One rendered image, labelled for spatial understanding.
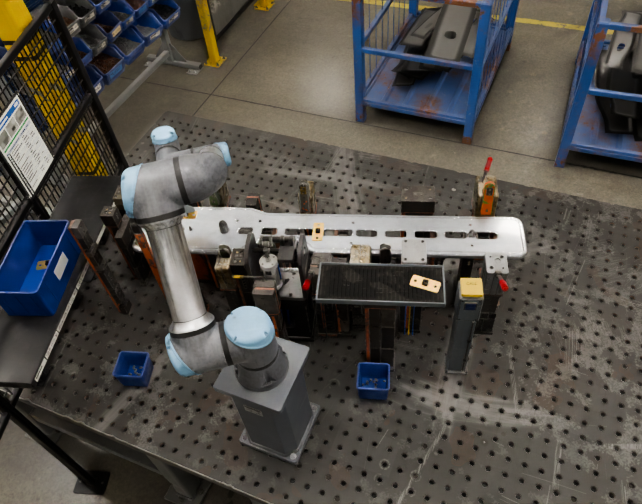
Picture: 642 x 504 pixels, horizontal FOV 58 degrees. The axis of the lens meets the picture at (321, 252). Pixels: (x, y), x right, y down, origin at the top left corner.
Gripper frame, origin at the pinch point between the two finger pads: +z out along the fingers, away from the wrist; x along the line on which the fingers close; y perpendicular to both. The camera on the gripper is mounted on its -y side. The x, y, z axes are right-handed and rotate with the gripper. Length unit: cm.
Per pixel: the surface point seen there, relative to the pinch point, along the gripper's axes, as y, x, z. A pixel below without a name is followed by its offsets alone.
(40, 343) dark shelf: -35, -51, 7
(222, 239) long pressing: 12.9, -4.6, 9.3
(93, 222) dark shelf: -36.1, -0.4, 6.8
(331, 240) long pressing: 52, -4, 9
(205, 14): -68, 263, 68
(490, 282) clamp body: 104, -21, 7
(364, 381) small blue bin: 65, -42, 38
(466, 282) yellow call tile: 94, -32, -8
